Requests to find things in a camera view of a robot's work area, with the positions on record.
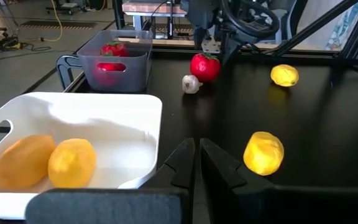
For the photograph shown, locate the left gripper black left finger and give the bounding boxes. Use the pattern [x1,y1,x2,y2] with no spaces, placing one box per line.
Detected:
[25,138,196,224]

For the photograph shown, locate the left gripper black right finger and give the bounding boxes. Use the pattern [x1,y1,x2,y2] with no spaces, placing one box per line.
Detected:
[200,138,358,224]

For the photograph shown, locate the yellow lemon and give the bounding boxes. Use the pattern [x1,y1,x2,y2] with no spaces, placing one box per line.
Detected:
[270,63,300,88]
[0,134,57,191]
[243,131,285,177]
[47,138,98,189]

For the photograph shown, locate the red tomato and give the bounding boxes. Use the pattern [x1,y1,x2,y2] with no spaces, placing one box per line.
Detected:
[190,52,222,83]
[94,41,129,86]

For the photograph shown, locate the white plastic basket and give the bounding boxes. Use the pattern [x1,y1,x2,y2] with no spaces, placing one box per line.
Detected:
[0,91,163,220]

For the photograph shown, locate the grey translucent plastic basket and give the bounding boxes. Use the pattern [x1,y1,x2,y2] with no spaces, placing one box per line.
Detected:
[76,29,154,93]

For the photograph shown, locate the white garlic bulb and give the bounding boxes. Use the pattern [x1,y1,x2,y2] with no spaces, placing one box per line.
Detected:
[181,74,204,95]

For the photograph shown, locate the striped floor mat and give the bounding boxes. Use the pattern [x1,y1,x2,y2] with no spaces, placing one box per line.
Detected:
[20,20,98,30]

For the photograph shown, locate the black metal handle bracket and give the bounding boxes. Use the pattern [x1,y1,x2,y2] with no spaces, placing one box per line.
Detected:
[56,55,85,91]

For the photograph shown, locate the black diagonal frame strut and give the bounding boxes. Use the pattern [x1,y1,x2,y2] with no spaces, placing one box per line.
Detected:
[272,0,358,57]

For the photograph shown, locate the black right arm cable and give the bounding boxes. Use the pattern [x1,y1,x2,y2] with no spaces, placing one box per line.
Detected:
[221,0,281,40]

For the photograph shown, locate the yellow floor cable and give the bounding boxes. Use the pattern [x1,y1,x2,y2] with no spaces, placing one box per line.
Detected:
[40,0,63,43]

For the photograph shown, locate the white metal frame table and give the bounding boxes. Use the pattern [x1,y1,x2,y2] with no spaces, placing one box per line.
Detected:
[122,0,188,32]

